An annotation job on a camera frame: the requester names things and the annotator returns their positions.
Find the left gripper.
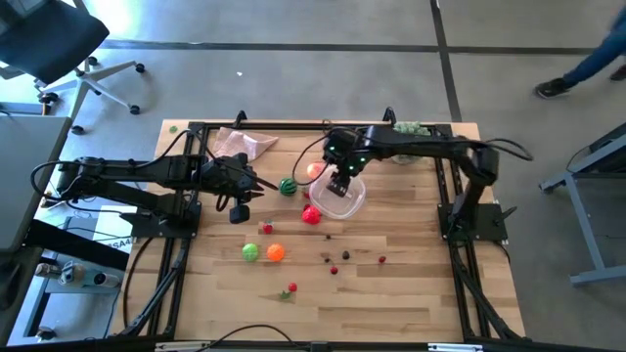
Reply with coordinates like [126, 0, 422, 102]
[200, 154, 280, 225]

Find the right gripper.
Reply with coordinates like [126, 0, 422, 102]
[322, 127, 376, 198]

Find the clear plastic tupperware container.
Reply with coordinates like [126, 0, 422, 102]
[307, 164, 368, 220]

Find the large red toy tomato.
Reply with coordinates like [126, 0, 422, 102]
[301, 204, 323, 226]

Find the beige cloth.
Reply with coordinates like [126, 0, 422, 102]
[212, 126, 280, 162]

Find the potted green succulent plant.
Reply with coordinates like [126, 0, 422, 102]
[392, 120, 432, 165]

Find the white paper label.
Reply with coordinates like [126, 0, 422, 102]
[92, 204, 138, 255]

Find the small white device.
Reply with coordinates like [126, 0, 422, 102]
[58, 261, 121, 289]

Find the black desk beam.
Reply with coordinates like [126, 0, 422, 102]
[23, 219, 131, 273]

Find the grey desk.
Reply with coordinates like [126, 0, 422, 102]
[0, 114, 73, 251]

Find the office chair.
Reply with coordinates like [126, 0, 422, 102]
[0, 0, 147, 136]

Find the person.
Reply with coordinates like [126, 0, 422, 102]
[534, 4, 626, 100]

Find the black cable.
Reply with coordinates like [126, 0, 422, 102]
[195, 323, 294, 352]

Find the silver metal bracket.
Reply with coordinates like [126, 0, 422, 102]
[155, 341, 197, 352]
[427, 342, 483, 352]

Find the grey metal table frame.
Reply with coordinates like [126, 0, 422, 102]
[540, 121, 626, 287]

